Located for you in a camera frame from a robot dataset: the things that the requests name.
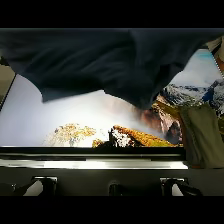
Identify olive green garment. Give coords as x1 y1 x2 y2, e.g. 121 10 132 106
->
178 102 224 170

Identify dark navy T-shirt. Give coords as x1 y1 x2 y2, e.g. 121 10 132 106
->
0 28 224 111

